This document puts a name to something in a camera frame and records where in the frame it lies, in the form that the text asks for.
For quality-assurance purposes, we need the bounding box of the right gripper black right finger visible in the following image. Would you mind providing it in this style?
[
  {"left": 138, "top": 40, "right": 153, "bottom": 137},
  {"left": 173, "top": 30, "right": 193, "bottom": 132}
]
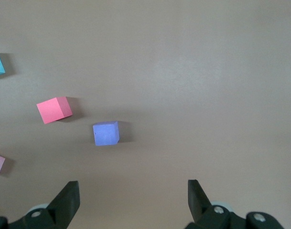
[{"left": 184, "top": 179, "right": 285, "bottom": 229}]

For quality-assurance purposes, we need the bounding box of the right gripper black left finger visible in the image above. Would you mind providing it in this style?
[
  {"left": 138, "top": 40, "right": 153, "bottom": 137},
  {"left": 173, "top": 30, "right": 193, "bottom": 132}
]
[{"left": 0, "top": 180, "right": 81, "bottom": 229}]

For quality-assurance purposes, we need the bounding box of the purple foam block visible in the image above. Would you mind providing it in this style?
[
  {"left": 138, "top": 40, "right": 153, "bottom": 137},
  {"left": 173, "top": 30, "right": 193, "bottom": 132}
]
[{"left": 92, "top": 120, "right": 120, "bottom": 146}]

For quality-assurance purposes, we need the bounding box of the red foam block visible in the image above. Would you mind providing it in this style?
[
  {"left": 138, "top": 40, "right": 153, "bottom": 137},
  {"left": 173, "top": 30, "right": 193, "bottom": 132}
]
[{"left": 36, "top": 96, "right": 73, "bottom": 125}]

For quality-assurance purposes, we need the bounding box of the brown table cover sheet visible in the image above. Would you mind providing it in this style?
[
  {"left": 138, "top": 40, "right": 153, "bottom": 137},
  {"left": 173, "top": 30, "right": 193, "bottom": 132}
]
[{"left": 0, "top": 0, "right": 291, "bottom": 229}]

